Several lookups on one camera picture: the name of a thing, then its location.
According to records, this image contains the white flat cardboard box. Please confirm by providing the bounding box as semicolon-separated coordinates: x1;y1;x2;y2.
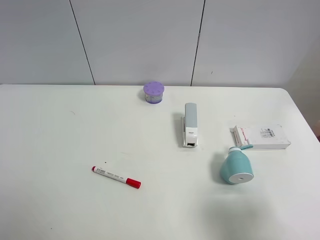
231;124;291;150

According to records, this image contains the red and white marker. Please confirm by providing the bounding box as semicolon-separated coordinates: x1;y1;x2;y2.
91;166;141;189

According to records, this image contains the white and grey stapler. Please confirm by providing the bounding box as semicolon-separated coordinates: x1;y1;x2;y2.
182;102;198;148

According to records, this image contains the purple lidded round container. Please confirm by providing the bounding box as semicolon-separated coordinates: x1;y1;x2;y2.
143;81;165;104

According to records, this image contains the teal pencil sharpener with crank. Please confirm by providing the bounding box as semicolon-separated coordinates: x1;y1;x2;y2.
220;144;254;185

